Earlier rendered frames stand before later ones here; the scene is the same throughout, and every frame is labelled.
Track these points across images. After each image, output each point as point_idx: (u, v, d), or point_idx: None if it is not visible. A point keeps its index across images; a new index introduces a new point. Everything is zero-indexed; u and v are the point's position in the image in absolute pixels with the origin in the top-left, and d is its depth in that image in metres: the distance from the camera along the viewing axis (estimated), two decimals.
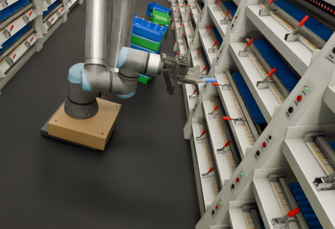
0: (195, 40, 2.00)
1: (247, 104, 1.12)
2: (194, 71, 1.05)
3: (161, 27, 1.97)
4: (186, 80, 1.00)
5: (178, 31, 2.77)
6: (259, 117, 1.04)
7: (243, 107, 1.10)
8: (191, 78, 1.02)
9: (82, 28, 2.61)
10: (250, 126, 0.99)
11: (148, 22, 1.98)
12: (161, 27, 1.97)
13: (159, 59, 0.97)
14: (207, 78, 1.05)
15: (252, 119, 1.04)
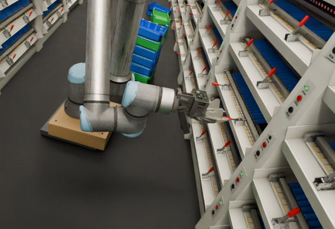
0: (195, 40, 2.00)
1: (247, 104, 1.12)
2: (213, 105, 0.90)
3: (161, 27, 1.97)
4: (204, 118, 0.84)
5: (178, 31, 2.77)
6: (259, 117, 1.04)
7: (243, 107, 1.10)
8: (211, 116, 0.86)
9: (82, 28, 2.61)
10: (250, 126, 0.99)
11: (148, 22, 1.98)
12: (161, 27, 1.97)
13: (173, 96, 0.81)
14: None
15: (252, 119, 1.04)
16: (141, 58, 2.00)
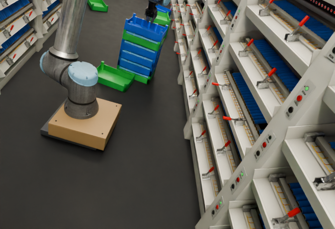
0: (195, 40, 2.00)
1: (247, 104, 1.12)
2: (152, 19, 1.93)
3: (261, 130, 0.97)
4: (145, 11, 1.91)
5: (178, 31, 2.77)
6: (259, 117, 1.04)
7: (243, 107, 1.10)
8: None
9: (82, 28, 2.61)
10: (250, 126, 0.99)
11: (148, 22, 1.98)
12: (261, 131, 0.97)
13: (149, 0, 1.78)
14: None
15: (252, 119, 1.04)
16: (141, 58, 2.00)
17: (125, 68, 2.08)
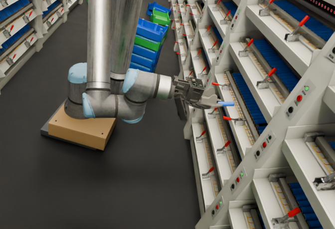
0: (195, 40, 2.00)
1: (247, 104, 1.12)
2: (209, 94, 0.94)
3: (261, 130, 0.97)
4: (200, 105, 0.90)
5: (178, 31, 2.77)
6: (259, 117, 1.04)
7: (243, 107, 1.10)
8: (206, 103, 0.91)
9: (82, 28, 2.61)
10: (250, 126, 0.99)
11: (260, 128, 0.99)
12: (261, 131, 0.97)
13: (170, 83, 0.86)
14: None
15: (252, 119, 1.04)
16: (141, 58, 2.00)
17: None
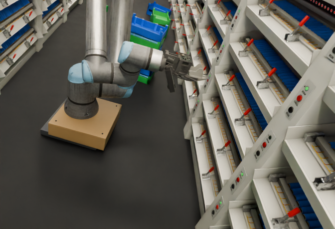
0: (195, 40, 2.00)
1: (251, 103, 1.12)
2: (196, 70, 1.04)
3: None
4: (188, 77, 1.00)
5: (178, 31, 2.77)
6: (263, 116, 1.04)
7: (248, 106, 1.10)
8: (193, 76, 1.02)
9: (82, 28, 2.61)
10: (255, 126, 0.99)
11: (264, 127, 0.99)
12: None
13: (162, 55, 0.96)
14: None
15: (256, 118, 1.04)
16: None
17: None
